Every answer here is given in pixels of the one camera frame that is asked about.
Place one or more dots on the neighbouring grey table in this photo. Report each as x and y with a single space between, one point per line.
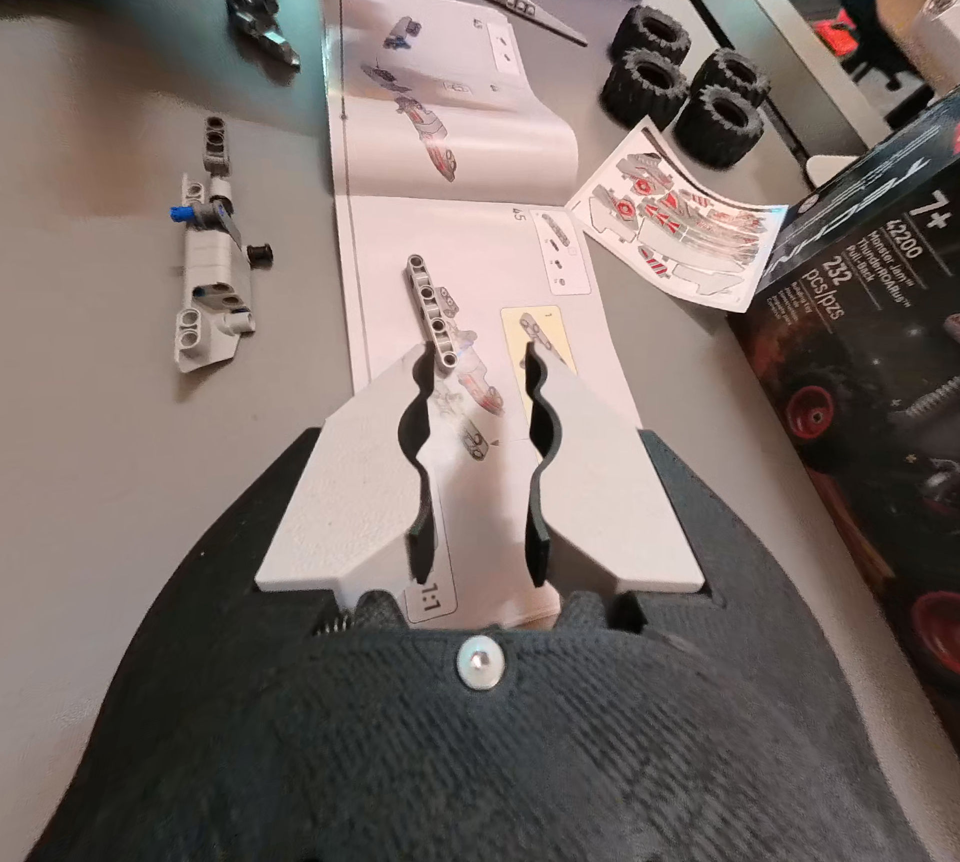
757 29

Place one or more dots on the grey desk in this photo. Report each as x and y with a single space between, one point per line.
150 427

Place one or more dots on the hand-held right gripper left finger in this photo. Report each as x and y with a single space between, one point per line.
337 502

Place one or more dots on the toy sticker sheet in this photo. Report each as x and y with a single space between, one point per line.
675 224

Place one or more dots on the open instruction booklet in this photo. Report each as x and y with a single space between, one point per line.
450 216

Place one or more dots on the dark grey toy brick connector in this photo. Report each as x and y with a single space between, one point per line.
214 194

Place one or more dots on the grey toy brick beam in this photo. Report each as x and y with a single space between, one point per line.
433 322

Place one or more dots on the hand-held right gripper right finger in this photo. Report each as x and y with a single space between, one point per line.
622 502

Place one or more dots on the long grey toy brick panel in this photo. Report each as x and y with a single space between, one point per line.
525 3

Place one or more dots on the black toy tyre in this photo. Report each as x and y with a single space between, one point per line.
720 123
652 33
645 85
731 78

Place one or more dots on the black toy brick set box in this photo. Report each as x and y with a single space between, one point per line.
862 352

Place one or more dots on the grey toy brick panel assembly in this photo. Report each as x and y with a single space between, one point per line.
214 292

